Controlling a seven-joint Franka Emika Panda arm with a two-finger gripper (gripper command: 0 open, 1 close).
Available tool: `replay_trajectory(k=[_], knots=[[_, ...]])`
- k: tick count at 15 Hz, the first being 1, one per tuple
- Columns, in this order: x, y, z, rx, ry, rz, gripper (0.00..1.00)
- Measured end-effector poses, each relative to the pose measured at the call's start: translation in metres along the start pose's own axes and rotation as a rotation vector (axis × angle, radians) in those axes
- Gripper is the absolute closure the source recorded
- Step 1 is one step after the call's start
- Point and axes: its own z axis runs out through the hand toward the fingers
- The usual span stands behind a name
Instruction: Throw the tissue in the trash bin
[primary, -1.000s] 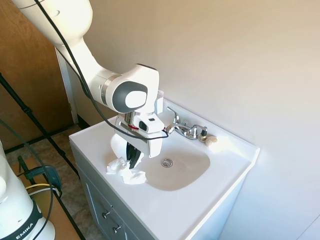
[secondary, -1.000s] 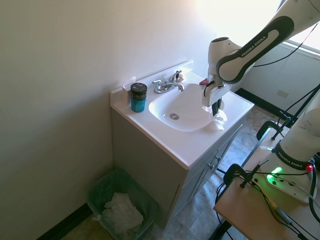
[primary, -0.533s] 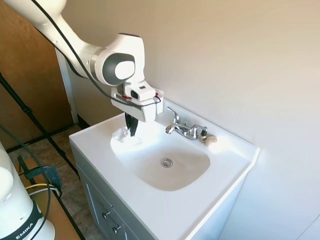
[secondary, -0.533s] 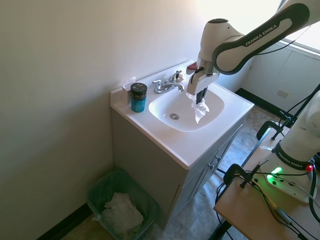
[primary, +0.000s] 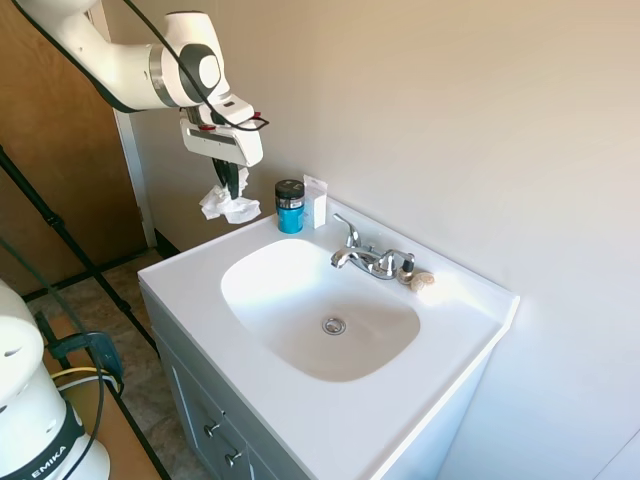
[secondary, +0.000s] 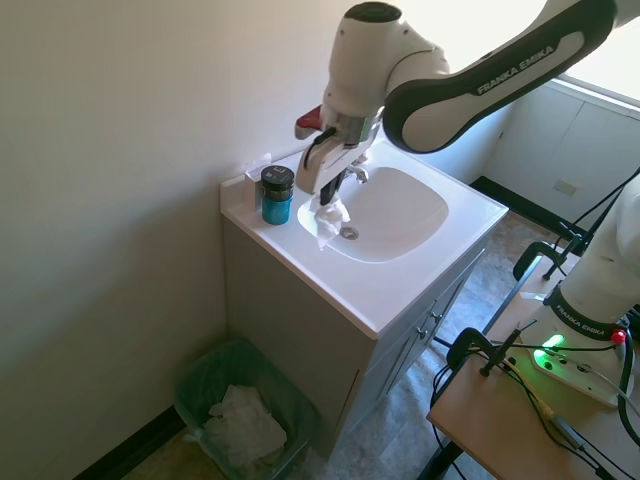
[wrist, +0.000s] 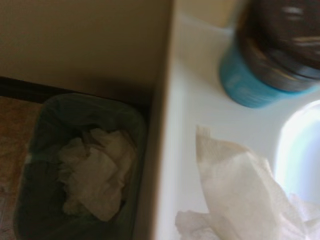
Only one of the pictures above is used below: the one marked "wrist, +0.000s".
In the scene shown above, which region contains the white tissue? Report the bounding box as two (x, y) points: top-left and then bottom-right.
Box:
(174, 124), (320, 240)

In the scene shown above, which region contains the discarded white tissue wad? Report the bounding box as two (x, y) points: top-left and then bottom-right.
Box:
(57, 127), (138, 223)

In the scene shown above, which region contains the green trash bin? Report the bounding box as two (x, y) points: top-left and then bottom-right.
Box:
(12, 92), (148, 240)

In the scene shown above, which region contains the grey vanity cabinet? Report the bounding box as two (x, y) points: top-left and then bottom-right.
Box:
(134, 0), (176, 240)

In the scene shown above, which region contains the white vanity sink top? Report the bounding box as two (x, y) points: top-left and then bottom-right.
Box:
(159, 0), (320, 240)

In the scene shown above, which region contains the blue jar with dark lid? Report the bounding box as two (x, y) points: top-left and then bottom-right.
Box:
(218, 0), (320, 109)

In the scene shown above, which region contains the dark baseboard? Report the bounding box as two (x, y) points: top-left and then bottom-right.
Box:
(0, 75), (152, 107)

